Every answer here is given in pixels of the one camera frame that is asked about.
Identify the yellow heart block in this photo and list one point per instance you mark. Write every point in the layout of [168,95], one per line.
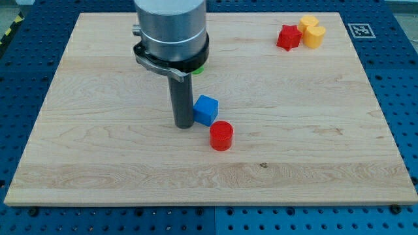
[313,36]

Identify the green block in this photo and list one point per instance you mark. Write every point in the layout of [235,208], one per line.
[198,71]

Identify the yellow black hazard tape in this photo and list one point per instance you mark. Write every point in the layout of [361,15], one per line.
[12,29]

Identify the yellow cylinder block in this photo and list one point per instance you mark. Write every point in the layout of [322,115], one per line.
[305,21]

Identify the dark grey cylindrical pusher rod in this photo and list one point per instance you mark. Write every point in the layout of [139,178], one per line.
[181,95]

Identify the black clamp with metal lever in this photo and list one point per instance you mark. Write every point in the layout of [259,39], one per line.
[171,50]

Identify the blue cube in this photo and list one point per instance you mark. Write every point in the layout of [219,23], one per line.
[205,110]

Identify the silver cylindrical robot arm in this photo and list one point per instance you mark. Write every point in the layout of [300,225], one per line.
[171,12]

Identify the white fiducial marker tag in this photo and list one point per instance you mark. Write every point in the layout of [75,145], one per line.
[361,31]

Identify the red star block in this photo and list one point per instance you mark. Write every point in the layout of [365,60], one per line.
[289,37]

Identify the red cylinder block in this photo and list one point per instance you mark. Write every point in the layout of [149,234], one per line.
[221,135]

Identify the wooden board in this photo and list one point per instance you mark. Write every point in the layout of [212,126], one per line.
[307,128]

